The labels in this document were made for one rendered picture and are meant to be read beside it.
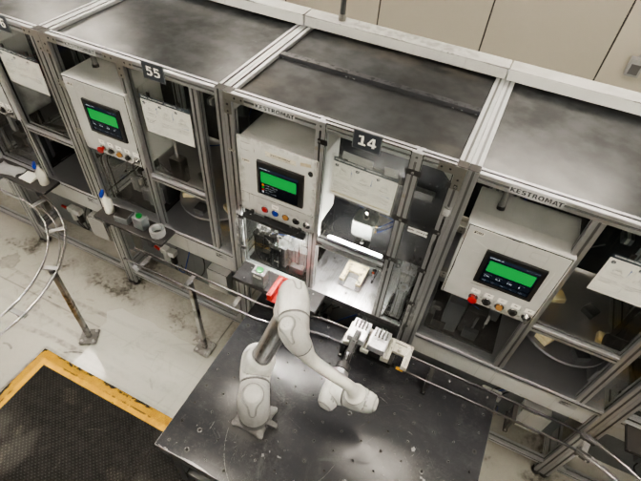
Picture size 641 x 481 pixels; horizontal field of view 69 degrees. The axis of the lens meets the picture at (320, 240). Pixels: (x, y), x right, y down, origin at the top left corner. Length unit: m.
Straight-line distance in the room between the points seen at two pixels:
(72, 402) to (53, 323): 0.70
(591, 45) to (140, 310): 4.70
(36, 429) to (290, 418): 1.74
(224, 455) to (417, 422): 1.00
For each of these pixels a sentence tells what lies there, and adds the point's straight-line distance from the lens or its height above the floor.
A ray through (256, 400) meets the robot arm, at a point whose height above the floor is 0.95.
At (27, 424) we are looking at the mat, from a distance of 3.69.
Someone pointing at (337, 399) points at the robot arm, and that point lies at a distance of 2.36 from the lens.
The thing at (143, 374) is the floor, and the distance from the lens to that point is 3.60.
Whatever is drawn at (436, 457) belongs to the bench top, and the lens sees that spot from 2.64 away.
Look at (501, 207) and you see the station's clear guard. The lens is 1.95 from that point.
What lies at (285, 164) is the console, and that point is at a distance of 2.17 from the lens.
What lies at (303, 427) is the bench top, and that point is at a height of 0.68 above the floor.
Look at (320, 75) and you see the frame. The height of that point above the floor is 2.01.
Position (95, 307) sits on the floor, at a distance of 4.02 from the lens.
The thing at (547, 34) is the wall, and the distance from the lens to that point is 5.41.
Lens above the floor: 3.09
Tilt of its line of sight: 47 degrees down
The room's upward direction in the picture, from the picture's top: 5 degrees clockwise
